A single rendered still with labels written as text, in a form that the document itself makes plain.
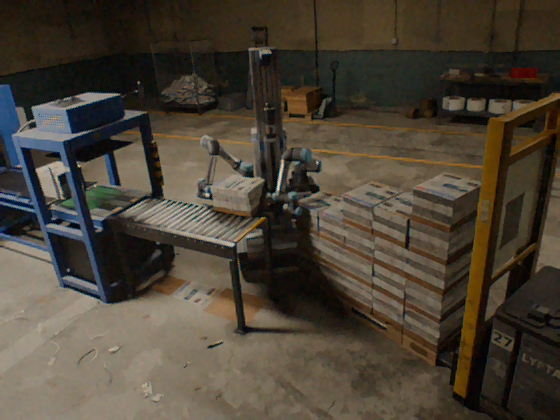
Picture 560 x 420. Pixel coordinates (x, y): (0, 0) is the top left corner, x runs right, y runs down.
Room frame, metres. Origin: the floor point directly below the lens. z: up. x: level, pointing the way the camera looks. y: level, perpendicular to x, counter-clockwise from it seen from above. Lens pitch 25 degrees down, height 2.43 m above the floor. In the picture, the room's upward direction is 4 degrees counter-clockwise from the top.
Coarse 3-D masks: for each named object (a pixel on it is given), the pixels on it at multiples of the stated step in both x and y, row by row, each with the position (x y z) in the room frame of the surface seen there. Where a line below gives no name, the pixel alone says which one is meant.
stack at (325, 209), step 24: (312, 216) 3.33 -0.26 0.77; (336, 216) 3.18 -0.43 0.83; (312, 240) 3.34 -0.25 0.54; (336, 240) 3.12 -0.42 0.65; (360, 240) 2.94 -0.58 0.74; (384, 240) 2.76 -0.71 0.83; (312, 264) 3.37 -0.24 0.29; (336, 264) 3.13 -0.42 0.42; (360, 264) 2.92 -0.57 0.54; (312, 288) 3.39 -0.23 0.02; (360, 288) 2.92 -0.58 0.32; (384, 288) 2.74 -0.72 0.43; (384, 312) 2.74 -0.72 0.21
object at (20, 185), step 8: (0, 176) 4.91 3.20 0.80; (8, 176) 4.89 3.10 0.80; (16, 176) 4.87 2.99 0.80; (0, 184) 4.64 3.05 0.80; (8, 184) 4.61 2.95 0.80; (16, 184) 4.59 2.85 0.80; (24, 184) 4.57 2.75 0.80; (0, 192) 4.41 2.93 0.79; (24, 192) 4.33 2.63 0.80; (0, 200) 4.39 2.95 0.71; (8, 200) 4.32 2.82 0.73; (16, 200) 4.24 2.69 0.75; (24, 200) 4.12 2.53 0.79; (48, 200) 4.06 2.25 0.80; (56, 200) 4.03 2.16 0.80; (64, 200) 4.05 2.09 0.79; (24, 208) 4.12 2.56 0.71; (32, 208) 4.11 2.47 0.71; (48, 208) 3.92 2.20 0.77
